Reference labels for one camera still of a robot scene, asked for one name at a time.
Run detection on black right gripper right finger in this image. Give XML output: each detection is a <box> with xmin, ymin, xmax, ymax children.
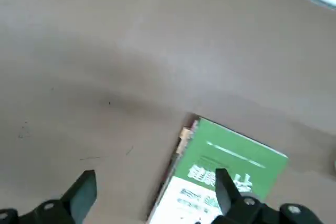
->
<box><xmin>195</xmin><ymin>168</ymin><xmax>321</xmax><ymax>224</ymax></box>

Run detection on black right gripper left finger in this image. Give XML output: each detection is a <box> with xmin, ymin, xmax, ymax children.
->
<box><xmin>0</xmin><ymin>170</ymin><xmax>98</xmax><ymax>224</ymax></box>

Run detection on thick book with tan pages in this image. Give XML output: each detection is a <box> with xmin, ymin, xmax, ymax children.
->
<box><xmin>151</xmin><ymin>112</ymin><xmax>202</xmax><ymax>209</ymax></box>

